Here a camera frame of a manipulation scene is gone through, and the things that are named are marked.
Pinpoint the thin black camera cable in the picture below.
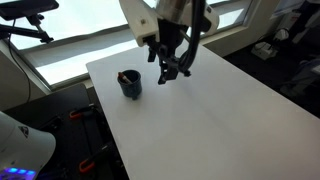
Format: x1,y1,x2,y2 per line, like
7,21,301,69
7,19,33,105

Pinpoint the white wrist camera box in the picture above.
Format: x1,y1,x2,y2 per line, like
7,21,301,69
118,0,160,48

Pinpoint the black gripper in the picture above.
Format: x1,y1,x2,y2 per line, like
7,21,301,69
147,18,188,86

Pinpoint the white device on floor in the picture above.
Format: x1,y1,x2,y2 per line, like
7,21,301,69
250,41,280,61

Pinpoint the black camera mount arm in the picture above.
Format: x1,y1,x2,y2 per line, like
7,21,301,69
0,13,55,45

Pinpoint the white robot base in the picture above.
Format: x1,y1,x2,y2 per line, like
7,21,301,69
0,111,57,180

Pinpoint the red capped marker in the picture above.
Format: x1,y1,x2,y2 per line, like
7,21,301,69
117,71,133,85

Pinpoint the dark blue cup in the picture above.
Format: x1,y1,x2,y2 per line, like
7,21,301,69
117,69,143,101

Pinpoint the orange handled clamp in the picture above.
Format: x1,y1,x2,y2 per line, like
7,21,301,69
68,104,98,121
78,142,115,174

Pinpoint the black side table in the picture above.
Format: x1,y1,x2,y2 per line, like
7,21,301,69
2,83,130,180

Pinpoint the black exterior camera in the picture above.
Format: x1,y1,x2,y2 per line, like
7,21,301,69
0,0,60,22

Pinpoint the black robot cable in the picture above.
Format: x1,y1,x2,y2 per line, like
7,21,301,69
178,0,207,78

